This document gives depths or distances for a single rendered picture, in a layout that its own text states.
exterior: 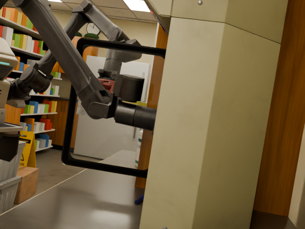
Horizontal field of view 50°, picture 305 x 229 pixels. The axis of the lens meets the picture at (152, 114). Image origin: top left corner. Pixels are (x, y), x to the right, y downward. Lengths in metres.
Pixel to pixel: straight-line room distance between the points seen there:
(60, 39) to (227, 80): 0.45
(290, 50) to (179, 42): 0.48
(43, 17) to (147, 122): 0.39
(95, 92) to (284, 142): 0.59
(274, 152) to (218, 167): 0.38
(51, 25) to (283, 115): 0.72
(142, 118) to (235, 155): 0.24
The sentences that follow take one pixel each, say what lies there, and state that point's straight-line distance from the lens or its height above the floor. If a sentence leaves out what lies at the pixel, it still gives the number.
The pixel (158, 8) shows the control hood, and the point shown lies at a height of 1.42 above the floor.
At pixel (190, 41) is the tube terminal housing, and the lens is 0.69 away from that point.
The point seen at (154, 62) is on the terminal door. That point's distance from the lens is 1.00.
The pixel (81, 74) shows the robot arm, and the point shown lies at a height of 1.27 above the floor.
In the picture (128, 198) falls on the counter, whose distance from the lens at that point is 0.98.
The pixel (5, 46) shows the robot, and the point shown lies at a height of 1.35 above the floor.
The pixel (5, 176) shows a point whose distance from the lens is 3.17.
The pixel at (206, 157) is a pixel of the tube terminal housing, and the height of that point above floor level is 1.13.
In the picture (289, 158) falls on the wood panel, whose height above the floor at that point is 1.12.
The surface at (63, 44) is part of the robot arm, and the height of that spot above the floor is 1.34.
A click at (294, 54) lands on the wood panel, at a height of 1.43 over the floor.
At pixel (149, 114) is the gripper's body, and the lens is 0.81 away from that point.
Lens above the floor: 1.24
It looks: 3 degrees down
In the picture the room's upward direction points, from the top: 9 degrees clockwise
